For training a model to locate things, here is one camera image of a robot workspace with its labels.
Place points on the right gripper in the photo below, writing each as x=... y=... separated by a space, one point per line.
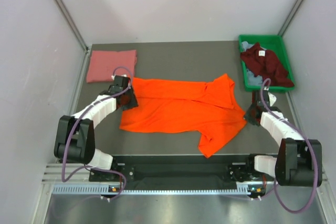
x=248 y=117

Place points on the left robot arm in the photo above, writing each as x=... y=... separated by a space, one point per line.
x=75 y=142

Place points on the maroon t-shirt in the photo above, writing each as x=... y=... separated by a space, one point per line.
x=264 y=63

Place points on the corner aluminium post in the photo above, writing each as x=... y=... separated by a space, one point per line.
x=290 y=17
x=71 y=23

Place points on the light blue t-shirt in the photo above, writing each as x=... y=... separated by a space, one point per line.
x=252 y=79

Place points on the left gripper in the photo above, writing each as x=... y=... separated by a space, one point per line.
x=133 y=104

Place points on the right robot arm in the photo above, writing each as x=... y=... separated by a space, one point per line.
x=294 y=164

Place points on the green plastic bin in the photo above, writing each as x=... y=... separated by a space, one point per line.
x=271 y=42

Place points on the folded pink t-shirt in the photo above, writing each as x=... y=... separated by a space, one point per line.
x=105 y=64

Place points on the orange t-shirt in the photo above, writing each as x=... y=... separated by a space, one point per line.
x=167 y=106

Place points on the grey slotted cable duct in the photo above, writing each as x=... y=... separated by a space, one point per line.
x=105 y=189

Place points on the right corner aluminium post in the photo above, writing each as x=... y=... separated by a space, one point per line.
x=290 y=17

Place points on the left corner aluminium post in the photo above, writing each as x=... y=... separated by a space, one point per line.
x=71 y=23

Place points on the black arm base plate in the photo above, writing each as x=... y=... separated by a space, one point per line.
x=227 y=167

